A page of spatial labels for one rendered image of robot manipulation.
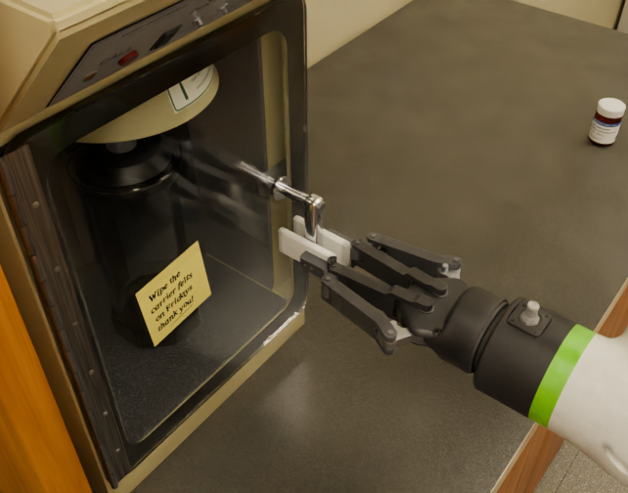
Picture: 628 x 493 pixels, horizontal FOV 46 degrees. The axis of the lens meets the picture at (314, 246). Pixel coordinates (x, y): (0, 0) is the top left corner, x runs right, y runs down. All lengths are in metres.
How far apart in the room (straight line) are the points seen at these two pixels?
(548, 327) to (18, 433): 0.41
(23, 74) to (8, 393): 0.19
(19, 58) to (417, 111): 1.02
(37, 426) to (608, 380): 0.42
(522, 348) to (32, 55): 0.44
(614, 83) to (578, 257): 0.51
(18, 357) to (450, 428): 0.54
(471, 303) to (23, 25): 0.43
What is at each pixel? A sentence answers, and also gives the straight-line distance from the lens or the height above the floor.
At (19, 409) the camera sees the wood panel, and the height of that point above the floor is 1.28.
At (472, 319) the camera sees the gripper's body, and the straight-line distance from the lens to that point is 0.65.
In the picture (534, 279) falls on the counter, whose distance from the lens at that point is 1.05.
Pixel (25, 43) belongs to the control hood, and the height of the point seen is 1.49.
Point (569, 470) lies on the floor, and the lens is 2.02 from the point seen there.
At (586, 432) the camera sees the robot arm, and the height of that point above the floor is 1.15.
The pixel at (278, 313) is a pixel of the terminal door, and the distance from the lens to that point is 0.85.
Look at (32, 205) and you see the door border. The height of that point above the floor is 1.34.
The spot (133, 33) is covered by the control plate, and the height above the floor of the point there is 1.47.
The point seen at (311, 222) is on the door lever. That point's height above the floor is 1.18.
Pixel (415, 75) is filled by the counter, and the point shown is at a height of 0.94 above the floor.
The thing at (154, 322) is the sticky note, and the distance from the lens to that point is 0.68.
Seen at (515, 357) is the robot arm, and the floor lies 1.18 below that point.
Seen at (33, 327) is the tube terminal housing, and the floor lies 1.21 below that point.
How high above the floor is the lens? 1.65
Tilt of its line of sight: 43 degrees down
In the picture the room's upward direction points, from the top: straight up
